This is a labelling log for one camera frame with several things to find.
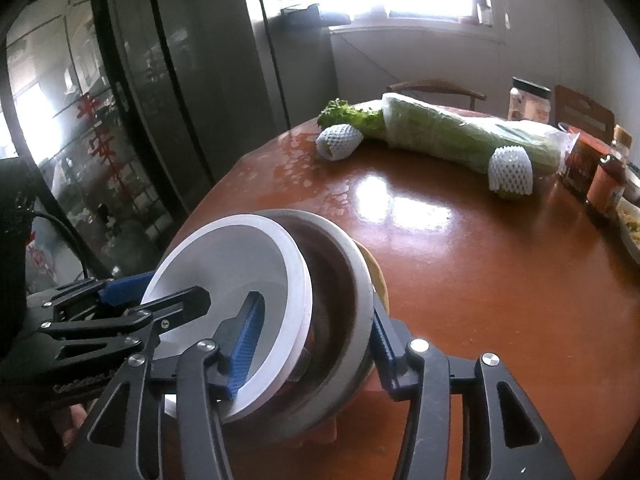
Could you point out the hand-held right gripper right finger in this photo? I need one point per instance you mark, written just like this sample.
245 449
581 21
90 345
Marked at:
385 360

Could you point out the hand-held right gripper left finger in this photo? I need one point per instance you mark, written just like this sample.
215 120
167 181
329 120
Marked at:
245 350

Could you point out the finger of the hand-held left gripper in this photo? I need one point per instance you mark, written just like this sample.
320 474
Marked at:
125 287
180 300

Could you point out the white instant noodle bowl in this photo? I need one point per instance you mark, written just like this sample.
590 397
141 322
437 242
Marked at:
220 250

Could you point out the yellow shell-shaped plate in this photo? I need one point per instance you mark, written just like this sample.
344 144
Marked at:
377 280

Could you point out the large steel bowl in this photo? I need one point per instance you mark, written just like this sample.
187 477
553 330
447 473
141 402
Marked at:
345 270

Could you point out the person's left hand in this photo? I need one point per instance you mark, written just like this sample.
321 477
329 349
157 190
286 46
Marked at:
75 420

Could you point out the glass sliding door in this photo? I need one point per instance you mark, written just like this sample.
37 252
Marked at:
75 135

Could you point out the fruit in white foam net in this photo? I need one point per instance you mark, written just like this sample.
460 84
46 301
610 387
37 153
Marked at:
510 170
340 142

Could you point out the wrapped napa cabbage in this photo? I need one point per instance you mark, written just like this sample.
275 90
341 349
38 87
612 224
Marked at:
450 130

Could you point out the grey refrigerator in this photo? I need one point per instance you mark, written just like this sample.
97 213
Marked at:
210 60

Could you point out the green lettuce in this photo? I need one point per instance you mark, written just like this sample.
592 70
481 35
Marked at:
350 115

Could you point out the dark sauce bottle red label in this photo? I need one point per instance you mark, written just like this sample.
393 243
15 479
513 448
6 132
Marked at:
605 190

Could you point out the red-lidded sauce jar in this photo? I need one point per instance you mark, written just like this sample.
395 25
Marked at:
582 162

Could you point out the wooden armchair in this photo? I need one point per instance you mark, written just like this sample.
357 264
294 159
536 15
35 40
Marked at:
435 85

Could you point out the white dish of food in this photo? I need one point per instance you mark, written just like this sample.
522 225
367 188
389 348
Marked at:
631 225

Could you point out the black-lidded clear jar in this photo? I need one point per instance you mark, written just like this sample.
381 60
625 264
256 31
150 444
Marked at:
529 100

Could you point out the orange-lidded honey bottle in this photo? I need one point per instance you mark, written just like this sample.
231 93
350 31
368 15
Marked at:
622 142

